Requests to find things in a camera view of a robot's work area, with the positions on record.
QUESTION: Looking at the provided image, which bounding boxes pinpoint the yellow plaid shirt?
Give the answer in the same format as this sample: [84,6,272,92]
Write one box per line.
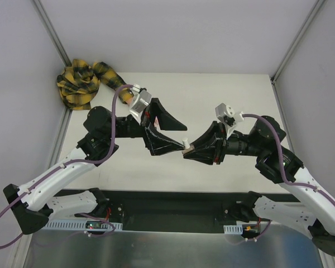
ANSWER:
[56,59,126,111]

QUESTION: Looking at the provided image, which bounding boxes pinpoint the aluminium frame post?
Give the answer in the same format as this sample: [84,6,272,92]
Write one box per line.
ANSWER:
[31,0,71,66]
[270,0,327,85]

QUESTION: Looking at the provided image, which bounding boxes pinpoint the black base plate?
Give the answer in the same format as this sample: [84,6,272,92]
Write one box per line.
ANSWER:
[55,189,309,232]

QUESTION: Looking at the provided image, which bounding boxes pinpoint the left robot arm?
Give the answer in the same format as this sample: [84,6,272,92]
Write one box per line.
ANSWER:
[3,98,188,235]

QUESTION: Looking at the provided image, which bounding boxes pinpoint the left white cable duct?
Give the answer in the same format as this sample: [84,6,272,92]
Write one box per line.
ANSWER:
[42,219,123,232]

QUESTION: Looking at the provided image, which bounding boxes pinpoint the aluminium frame post left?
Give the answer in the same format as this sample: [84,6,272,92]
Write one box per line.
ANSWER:
[31,0,71,66]

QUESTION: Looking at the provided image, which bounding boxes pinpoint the right white cable duct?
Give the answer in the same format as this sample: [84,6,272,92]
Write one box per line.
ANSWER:
[223,223,262,235]

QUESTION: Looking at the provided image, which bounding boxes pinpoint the clear nail polish bottle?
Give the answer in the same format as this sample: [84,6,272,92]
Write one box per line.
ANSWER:
[182,137,194,154]

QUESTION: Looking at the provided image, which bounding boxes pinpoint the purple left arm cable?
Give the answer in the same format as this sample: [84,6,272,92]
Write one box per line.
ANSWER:
[0,85,135,249]

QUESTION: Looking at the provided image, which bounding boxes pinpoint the aluminium frame post right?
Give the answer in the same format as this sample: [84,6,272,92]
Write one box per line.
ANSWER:
[270,0,327,85]

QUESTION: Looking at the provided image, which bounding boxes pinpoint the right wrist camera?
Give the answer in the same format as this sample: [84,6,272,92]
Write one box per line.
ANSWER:
[215,103,244,131]

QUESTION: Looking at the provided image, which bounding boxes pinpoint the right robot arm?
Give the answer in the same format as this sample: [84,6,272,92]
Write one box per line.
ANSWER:
[183,114,335,257]

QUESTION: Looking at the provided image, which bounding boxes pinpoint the white cable duct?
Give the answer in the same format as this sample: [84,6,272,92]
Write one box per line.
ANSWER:
[42,219,123,232]
[223,223,262,235]

